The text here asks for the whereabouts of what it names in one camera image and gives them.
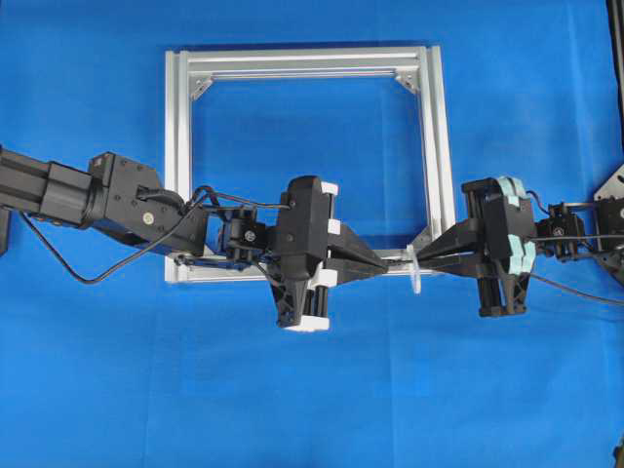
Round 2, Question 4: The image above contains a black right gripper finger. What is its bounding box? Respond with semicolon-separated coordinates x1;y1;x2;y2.
418;253;488;279
416;217;483;261

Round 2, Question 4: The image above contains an aluminium extrusion frame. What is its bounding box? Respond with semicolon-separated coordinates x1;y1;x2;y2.
164;46;456;258

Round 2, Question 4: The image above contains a translucent white zip tie loop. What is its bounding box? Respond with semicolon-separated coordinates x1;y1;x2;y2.
405;244;421;294

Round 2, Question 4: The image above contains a blue cloth mat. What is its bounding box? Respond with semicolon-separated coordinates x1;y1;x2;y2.
1;1;623;467

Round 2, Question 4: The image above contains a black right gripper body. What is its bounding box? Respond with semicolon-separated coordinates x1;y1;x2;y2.
461;176;536;318

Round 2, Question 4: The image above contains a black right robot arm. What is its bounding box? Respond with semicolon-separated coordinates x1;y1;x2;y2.
408;171;623;317

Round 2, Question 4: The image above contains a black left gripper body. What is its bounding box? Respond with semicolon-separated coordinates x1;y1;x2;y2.
267;175;337;332

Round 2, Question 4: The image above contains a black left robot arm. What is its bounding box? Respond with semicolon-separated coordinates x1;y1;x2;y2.
1;150;391;332

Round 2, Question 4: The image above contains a black vertical post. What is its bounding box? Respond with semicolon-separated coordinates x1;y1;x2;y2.
605;0;623;101

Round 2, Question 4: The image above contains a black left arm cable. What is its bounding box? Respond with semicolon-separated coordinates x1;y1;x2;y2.
19;184;293;286

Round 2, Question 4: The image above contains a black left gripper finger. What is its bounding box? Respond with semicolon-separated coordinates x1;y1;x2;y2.
329;221;380;261
325;258;388;286

